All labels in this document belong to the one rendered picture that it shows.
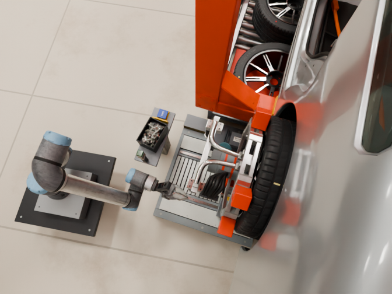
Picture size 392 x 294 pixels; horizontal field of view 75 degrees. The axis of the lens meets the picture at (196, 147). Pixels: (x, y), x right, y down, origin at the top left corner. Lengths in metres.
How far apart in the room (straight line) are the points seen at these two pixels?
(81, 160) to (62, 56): 1.27
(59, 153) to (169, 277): 1.41
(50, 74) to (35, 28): 0.60
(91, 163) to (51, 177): 0.89
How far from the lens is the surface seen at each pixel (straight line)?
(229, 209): 1.27
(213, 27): 1.20
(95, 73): 2.84
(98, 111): 2.64
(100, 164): 2.13
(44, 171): 1.29
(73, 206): 2.04
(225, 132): 1.97
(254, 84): 2.34
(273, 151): 1.17
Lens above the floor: 2.25
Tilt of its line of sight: 74 degrees down
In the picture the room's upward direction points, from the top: straight up
